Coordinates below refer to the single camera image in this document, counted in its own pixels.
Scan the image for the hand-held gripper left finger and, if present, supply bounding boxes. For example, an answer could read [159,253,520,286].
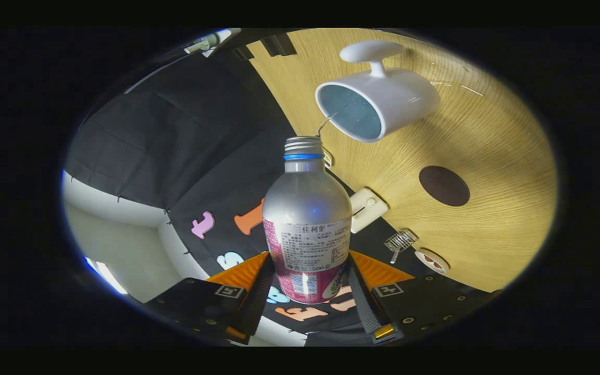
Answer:
[144,252,276,345]

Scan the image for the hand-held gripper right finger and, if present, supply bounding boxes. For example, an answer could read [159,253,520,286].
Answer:
[348,250,501,344]

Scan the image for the silver juice bottle red label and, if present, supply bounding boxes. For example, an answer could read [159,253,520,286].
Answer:
[262,136,353,304]

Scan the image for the dark brown round coaster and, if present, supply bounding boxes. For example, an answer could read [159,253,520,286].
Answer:
[419,166,471,207]

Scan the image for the white cup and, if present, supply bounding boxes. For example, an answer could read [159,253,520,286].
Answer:
[315,41,441,143]

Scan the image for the white round plate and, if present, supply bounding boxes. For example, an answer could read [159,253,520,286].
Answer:
[415,248,450,276]

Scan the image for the white toaster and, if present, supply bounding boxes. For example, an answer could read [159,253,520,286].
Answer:
[349,187,389,234]

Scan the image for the ceiling light panel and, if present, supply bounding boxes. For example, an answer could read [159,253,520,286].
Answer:
[84,256,129,296]

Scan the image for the black backdrop cloth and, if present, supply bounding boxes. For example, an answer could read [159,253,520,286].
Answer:
[65,28,488,347]

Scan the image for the wooden table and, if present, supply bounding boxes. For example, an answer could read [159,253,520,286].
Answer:
[247,28,558,293]

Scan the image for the metal wire holder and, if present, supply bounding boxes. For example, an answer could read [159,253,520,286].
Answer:
[384,229,418,264]

